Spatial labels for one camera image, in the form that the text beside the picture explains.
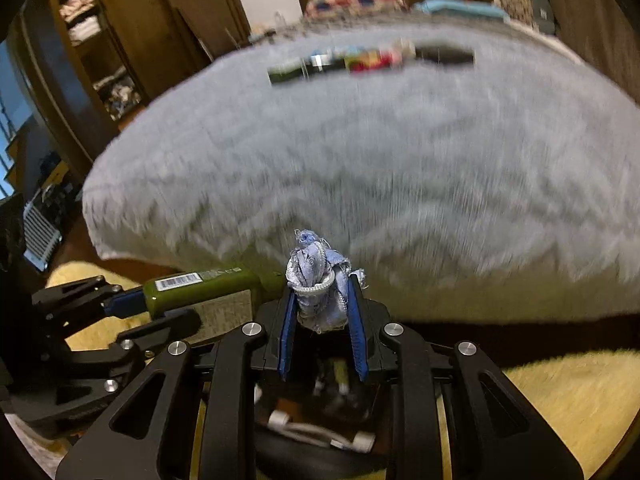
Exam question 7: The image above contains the light blue pillow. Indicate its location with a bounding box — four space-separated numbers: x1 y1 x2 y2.
412 0 510 22

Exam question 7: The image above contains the blue snack packet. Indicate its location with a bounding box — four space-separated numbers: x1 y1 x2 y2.
344 49 404 73

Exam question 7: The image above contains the wooden wardrobe with shelves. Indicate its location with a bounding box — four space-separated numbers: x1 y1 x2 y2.
1 0 250 180

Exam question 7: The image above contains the brown curtain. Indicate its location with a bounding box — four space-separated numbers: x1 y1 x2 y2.
549 0 639 101

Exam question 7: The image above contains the black box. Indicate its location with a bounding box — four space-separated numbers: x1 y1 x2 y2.
414 44 475 65

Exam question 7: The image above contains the black tube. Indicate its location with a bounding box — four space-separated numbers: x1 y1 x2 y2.
267 54 346 84

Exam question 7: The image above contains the grey fluffy blanket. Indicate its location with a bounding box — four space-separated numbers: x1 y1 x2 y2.
82 21 639 323

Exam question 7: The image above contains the patterned cushion pile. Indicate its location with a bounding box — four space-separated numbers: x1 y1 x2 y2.
495 0 556 36

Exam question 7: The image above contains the plaid red blue pillow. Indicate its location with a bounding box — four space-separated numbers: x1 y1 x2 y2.
304 0 408 20

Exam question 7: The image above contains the green bottle with label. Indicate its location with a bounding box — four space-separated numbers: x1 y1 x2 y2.
142 266 286 318

